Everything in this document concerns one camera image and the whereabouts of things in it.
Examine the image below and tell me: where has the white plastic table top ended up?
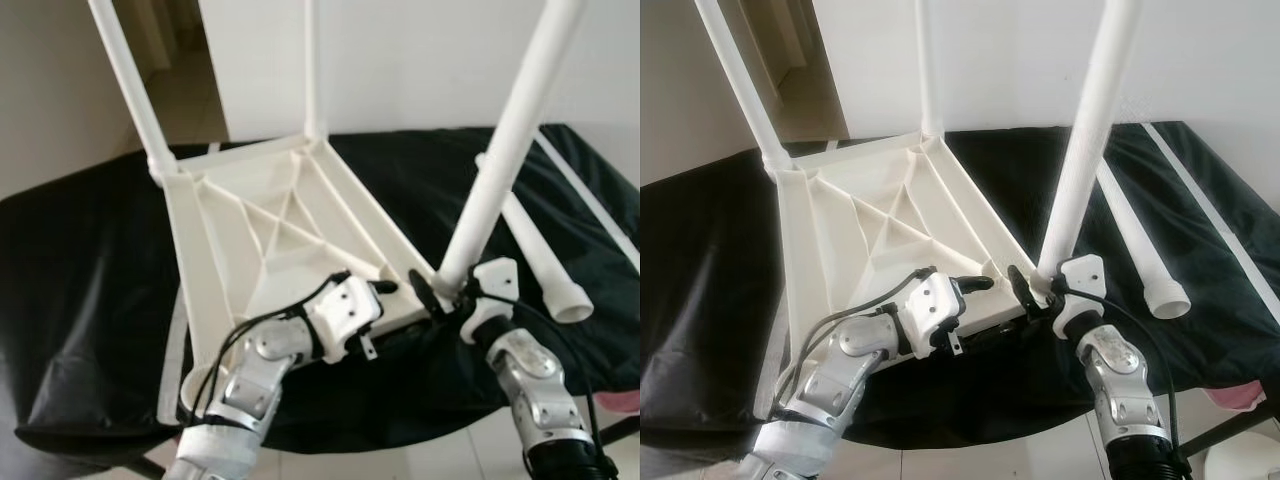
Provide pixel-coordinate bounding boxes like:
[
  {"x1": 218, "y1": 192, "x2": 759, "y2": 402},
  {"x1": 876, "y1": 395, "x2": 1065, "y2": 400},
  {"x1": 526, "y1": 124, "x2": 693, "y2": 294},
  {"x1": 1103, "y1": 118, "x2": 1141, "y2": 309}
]
[
  {"x1": 765, "y1": 132, "x2": 1043, "y2": 421},
  {"x1": 160, "y1": 135, "x2": 448, "y2": 431}
]

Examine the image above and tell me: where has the black metal rod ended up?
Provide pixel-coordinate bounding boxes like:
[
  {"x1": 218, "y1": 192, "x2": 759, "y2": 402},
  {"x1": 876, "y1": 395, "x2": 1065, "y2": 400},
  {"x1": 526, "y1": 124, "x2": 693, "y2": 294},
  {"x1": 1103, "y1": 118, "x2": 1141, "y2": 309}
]
[
  {"x1": 1185, "y1": 400, "x2": 1280, "y2": 458},
  {"x1": 590, "y1": 415, "x2": 641, "y2": 443}
]

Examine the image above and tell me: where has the black cloth table cover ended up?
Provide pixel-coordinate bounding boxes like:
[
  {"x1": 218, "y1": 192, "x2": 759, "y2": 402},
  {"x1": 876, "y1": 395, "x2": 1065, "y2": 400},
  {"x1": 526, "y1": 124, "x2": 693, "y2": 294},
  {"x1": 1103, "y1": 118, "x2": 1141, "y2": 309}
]
[
  {"x1": 0, "y1": 122, "x2": 641, "y2": 466},
  {"x1": 640, "y1": 120, "x2": 1280, "y2": 453}
]

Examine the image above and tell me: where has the white round base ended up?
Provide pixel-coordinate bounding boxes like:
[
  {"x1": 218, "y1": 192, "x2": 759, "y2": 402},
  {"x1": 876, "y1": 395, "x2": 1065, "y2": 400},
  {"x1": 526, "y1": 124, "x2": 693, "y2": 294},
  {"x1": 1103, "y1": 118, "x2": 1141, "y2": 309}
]
[{"x1": 1205, "y1": 445, "x2": 1280, "y2": 480}]

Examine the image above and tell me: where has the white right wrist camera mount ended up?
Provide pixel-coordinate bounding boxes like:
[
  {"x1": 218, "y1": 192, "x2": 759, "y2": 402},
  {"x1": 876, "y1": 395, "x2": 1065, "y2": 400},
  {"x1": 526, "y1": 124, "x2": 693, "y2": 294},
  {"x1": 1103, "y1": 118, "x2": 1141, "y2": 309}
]
[
  {"x1": 462, "y1": 258, "x2": 521, "y2": 346},
  {"x1": 1050, "y1": 255, "x2": 1107, "y2": 339}
]

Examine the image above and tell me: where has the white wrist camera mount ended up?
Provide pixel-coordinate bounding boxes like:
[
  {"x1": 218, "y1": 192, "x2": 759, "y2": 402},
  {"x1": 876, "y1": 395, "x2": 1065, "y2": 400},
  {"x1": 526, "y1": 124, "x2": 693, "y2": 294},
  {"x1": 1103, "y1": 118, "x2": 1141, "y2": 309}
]
[
  {"x1": 895, "y1": 270, "x2": 967, "y2": 357},
  {"x1": 462, "y1": 258, "x2": 521, "y2": 346},
  {"x1": 305, "y1": 275, "x2": 386, "y2": 363},
  {"x1": 1050, "y1": 255, "x2": 1107, "y2": 339}
]

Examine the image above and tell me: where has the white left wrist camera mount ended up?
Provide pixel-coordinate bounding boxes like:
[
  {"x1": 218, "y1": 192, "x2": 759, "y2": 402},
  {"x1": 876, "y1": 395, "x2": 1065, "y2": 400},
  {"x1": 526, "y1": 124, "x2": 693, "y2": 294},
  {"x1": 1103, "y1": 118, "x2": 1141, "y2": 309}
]
[
  {"x1": 895, "y1": 270, "x2": 967, "y2": 357},
  {"x1": 305, "y1": 275, "x2": 386, "y2": 363}
]

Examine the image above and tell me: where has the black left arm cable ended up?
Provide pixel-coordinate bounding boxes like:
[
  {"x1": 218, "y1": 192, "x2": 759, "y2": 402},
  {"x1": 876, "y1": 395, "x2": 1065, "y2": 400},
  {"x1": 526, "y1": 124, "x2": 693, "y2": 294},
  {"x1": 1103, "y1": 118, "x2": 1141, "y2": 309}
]
[
  {"x1": 190, "y1": 270, "x2": 351, "y2": 421},
  {"x1": 775, "y1": 265, "x2": 937, "y2": 421}
]

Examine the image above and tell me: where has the beige door frame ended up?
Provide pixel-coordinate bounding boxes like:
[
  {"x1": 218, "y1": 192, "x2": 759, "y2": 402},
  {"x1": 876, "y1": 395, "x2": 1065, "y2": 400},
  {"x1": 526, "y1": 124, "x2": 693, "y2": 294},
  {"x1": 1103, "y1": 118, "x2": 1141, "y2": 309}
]
[
  {"x1": 100, "y1": 0, "x2": 231, "y2": 146},
  {"x1": 745, "y1": 0, "x2": 853, "y2": 141}
]

